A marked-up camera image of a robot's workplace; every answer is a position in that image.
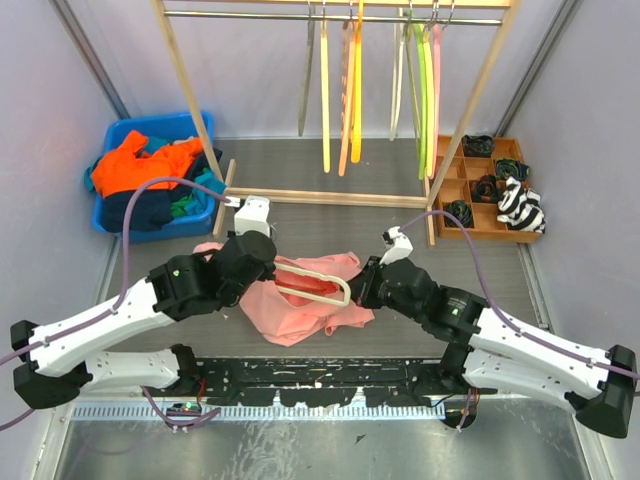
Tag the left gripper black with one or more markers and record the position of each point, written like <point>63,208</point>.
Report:
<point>270,274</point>

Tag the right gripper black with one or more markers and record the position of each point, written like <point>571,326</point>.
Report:
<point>362,284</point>

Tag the cream hanger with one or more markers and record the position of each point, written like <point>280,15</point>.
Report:
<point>343,285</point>

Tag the pink t shirt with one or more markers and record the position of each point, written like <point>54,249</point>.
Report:
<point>285,320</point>

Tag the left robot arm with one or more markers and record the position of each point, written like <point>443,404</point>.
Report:
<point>62,360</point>

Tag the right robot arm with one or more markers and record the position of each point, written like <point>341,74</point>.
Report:
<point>489,350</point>

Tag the yellow green hanger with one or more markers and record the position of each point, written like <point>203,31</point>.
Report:
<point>431,101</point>

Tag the pale yellow hanger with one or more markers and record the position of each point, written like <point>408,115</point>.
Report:
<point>325,100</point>

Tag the white hanger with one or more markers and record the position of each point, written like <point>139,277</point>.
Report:
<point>397,81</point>

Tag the light orange hanger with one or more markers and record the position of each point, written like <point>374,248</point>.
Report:
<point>347,95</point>

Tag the teal garment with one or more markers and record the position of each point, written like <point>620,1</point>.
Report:
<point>188,201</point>

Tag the rolled dark sock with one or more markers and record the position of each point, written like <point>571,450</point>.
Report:
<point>506,168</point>
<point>481,146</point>
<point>486,190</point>
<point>462,211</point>

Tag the navy garment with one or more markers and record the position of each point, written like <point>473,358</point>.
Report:
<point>157,206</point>

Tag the wooden compartment tray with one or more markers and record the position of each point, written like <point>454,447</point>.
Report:
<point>461,176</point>

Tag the black white striped cloth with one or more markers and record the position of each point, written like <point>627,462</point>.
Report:
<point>519,208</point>

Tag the blue plastic bin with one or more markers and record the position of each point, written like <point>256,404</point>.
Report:
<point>162,130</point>

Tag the orange garment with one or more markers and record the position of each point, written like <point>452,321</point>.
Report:
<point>129,165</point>

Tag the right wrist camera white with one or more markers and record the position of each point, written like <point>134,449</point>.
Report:
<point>398,246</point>

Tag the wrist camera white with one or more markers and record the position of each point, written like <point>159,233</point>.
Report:
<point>253,216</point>
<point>398,246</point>

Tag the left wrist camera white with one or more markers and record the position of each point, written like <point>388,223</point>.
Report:
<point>253,216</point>

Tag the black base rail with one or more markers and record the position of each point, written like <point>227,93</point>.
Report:
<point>314,382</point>

